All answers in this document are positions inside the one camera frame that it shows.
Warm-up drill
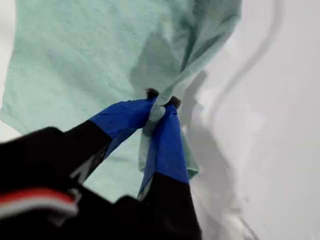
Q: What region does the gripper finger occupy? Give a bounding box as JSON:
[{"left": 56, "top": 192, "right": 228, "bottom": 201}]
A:
[
  {"left": 62, "top": 88, "right": 160, "bottom": 185},
  {"left": 136, "top": 96, "right": 202, "bottom": 240}
]

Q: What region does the pale green t-shirt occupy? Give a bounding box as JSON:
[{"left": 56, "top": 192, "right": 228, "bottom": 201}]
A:
[{"left": 0, "top": 0, "right": 243, "bottom": 203}]

